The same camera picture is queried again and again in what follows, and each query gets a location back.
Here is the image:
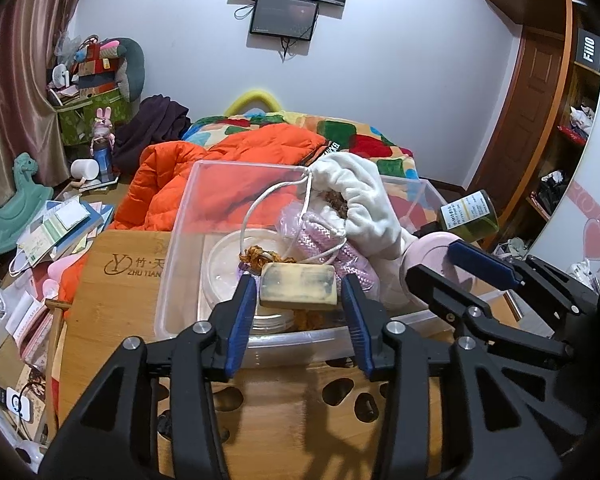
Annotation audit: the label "white cloth pouch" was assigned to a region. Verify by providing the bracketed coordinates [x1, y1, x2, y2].
[237, 152, 418, 306]

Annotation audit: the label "pink rabbit bottle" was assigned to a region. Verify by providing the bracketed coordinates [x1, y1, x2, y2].
[91, 107, 117, 177]

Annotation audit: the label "clear plastic box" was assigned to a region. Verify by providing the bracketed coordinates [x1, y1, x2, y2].
[154, 160, 506, 368]

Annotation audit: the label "white square charger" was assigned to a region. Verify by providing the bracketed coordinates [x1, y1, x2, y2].
[5, 387, 36, 423]

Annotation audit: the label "yellowish rectangular block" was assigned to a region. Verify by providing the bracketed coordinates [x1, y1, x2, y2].
[259, 262, 340, 308]

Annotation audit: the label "pink striped curtain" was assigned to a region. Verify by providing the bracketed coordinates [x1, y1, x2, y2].
[0, 0, 96, 271]

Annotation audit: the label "yellow cushion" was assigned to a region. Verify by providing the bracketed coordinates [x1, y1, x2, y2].
[227, 90, 281, 116]

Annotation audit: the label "small black wall monitor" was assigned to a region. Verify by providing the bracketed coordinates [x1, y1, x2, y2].
[249, 0, 321, 42]

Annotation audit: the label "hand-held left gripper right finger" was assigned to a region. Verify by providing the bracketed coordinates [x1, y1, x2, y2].
[340, 275, 566, 480]

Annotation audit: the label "pile of books and papers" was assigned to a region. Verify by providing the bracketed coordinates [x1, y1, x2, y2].
[10, 195, 116, 281]

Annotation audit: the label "patchwork fabric bag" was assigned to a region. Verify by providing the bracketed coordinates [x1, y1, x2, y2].
[72, 40, 126, 92]

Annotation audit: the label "black printed box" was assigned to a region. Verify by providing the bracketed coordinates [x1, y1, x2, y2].
[575, 30, 600, 77]

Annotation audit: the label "white mug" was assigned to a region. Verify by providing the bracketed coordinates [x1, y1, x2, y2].
[70, 159, 101, 184]

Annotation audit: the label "green glass bottle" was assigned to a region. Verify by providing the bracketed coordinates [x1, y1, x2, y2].
[436, 190, 501, 241]

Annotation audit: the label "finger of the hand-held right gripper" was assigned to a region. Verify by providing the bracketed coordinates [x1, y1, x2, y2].
[447, 239, 600, 322]
[404, 262, 578, 363]

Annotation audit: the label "round clear plastic lid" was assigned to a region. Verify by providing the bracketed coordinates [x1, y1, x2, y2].
[197, 227, 301, 333]

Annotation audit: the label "white panel pink hearts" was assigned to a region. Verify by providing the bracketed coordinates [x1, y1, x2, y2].
[527, 170, 600, 291]

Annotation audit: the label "wooden shelf unit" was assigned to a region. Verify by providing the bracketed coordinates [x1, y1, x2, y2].
[525, 0, 600, 241]

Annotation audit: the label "pink rope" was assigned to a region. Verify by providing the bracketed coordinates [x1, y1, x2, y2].
[277, 207, 381, 293]

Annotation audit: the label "pink round device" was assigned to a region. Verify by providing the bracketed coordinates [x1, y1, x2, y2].
[402, 232, 481, 306]

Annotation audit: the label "teal rocking horse toy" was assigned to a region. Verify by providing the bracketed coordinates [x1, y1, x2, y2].
[0, 152, 53, 256]

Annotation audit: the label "green patterned box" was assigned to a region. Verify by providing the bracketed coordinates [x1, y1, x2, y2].
[57, 87, 133, 146]

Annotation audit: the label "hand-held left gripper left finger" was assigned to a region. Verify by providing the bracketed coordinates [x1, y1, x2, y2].
[37, 272, 258, 480]

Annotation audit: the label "colourful patchwork blanket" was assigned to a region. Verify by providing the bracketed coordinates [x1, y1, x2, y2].
[182, 110, 421, 181]

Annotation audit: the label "orange jacket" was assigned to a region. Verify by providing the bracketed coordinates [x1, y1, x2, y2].
[112, 125, 341, 233]

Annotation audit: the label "grey plush cushion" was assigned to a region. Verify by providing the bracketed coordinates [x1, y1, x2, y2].
[115, 37, 147, 102]

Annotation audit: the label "dark purple cloth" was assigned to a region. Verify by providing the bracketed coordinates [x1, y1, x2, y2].
[112, 94, 193, 173]

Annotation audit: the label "small white fan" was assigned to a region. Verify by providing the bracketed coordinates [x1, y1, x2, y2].
[50, 65, 74, 94]

